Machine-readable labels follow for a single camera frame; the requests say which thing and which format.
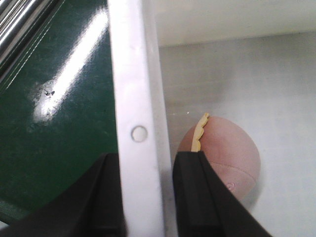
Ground chrome roller bars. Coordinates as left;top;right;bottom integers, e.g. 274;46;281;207
0;0;60;80

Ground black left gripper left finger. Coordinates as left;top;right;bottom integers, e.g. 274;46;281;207
0;154;126;237

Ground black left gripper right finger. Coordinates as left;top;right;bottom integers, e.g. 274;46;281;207
173;152;270;237

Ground white plastic tote crate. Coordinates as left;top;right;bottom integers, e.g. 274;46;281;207
108;0;316;237

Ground pink plush toy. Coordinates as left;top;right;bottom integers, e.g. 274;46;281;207
177;114;261;200

